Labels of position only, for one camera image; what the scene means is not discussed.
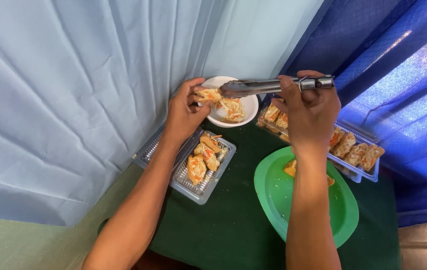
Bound person's left hand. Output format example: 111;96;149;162
164;77;214;146

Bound person's right hand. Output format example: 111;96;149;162
271;70;342;154

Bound half-filled tofu piece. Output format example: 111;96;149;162
194;88;223;104

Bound metal tongs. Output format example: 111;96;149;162
219;75;336;99

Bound stuffed fried tofu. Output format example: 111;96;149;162
199;134;223;154
187;154;208;186
193;142;221;172

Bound shredded vegetable filling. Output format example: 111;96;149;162
213;97;245;124

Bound row of stuffed tofus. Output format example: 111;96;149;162
264;98;386;173

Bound plain fried tofu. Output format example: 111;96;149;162
283;159;336;187

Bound white bowl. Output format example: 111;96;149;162
198;76;259;128

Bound long clear plastic container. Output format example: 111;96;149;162
256;94;382;184

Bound small clear plastic container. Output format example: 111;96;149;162
132;125;237;205

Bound green plastic plate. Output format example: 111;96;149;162
253;146;360;249

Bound dark blue curtain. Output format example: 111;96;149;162
279;0;427;228

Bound dark green table cloth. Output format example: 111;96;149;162
97;94;402;270

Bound light blue curtain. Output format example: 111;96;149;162
0;0;327;228

